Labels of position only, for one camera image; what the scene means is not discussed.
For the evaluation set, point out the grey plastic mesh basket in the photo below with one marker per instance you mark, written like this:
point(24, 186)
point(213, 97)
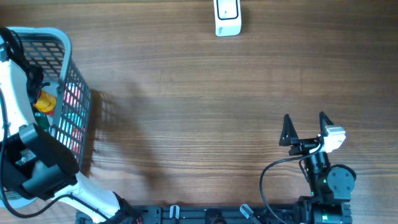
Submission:
point(73, 102)

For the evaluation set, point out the green 3M gloves packet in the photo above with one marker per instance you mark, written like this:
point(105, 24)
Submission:
point(42, 121)

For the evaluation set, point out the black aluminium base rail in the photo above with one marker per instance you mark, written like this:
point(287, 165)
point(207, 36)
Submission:
point(288, 213)

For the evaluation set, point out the red sauce bottle green cap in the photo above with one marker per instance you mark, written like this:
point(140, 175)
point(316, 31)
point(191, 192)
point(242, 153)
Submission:
point(46, 103)

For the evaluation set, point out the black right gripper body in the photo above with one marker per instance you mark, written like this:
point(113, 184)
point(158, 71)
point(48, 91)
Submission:
point(303, 146)

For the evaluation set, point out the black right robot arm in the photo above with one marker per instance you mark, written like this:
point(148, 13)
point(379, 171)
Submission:
point(331, 185)

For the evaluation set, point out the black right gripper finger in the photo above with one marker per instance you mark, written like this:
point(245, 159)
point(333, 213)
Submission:
point(324, 121)
point(288, 135)

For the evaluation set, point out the white barcode scanner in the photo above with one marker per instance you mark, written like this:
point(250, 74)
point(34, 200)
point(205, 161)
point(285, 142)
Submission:
point(228, 21)

